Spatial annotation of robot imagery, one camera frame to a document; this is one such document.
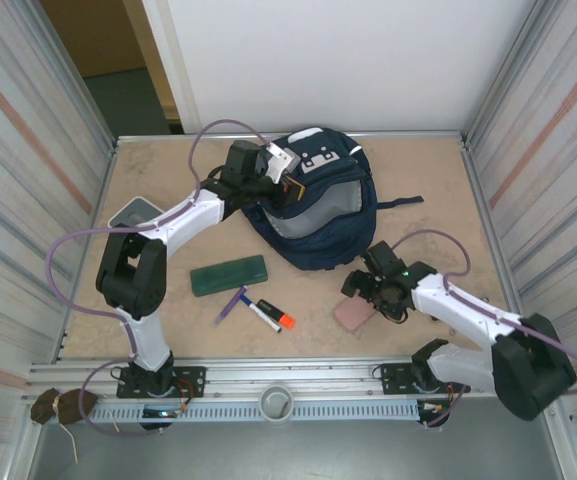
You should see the brown cloth bundle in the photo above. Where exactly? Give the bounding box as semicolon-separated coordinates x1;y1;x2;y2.
30;387;101;427

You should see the purple pen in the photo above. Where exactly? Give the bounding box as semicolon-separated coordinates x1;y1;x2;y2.
215;285;250;324

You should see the green pencil case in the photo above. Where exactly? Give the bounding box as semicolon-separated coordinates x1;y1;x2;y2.
189;254;270;298

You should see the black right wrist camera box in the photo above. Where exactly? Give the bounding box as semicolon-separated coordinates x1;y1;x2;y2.
341;269;370;298

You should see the white and grey box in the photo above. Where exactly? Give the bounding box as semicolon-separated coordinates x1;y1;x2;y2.
108;195;162;232

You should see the aluminium frame rail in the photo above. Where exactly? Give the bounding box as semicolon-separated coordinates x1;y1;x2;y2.
26;354;565;402

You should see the white marker with blue cap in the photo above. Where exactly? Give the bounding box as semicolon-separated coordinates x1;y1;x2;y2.
246;301;284;335

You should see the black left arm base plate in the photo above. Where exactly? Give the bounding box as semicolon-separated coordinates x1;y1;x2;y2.
114;365;208;400

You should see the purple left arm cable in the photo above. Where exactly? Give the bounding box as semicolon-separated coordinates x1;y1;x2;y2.
47;118;275;440

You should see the pink pencil case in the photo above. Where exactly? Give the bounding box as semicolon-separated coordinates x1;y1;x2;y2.
333;297;377;332

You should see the black and orange highlighter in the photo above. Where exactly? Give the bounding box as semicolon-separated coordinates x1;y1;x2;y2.
256;298;298;331

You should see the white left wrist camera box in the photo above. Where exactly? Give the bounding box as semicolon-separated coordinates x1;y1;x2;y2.
265;143;302;184

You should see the brown wooden door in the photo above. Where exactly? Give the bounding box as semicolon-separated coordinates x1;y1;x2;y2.
40;0;179;121

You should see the grey slotted cable duct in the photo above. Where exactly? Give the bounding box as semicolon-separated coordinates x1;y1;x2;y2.
89;399;422;424

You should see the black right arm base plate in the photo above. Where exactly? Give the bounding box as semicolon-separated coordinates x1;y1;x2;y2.
376;361;471;397

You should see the grey plastic cup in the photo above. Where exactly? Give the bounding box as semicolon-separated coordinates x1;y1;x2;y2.
258;381;296;427

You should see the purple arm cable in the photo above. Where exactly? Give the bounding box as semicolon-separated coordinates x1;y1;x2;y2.
390;228;577;429
47;118;275;440

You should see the navy blue backpack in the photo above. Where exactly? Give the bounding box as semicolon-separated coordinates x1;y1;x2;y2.
240;127;425;273

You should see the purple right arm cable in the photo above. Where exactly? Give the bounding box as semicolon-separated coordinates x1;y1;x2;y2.
390;228;577;429

